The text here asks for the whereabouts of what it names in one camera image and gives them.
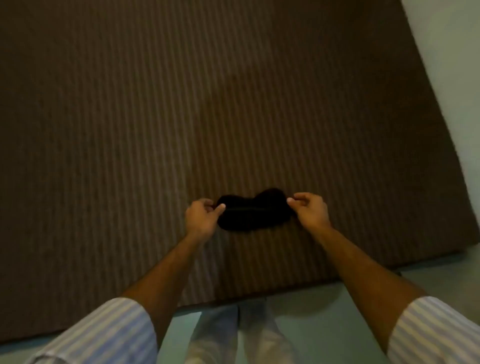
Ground brown striped bed cover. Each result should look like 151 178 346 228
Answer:
0 0 480 344

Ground striped white shirt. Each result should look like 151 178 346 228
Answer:
24 295 480 364

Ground light grey trousers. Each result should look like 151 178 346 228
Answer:
185 299 298 364

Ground person's right hand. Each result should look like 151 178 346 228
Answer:
286 192 334 236

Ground person's left forearm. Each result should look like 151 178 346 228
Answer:
120 232 218 350

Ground person's left hand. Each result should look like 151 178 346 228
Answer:
184 198 227 245

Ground person's right forearm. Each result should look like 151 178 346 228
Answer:
311 224 429 355

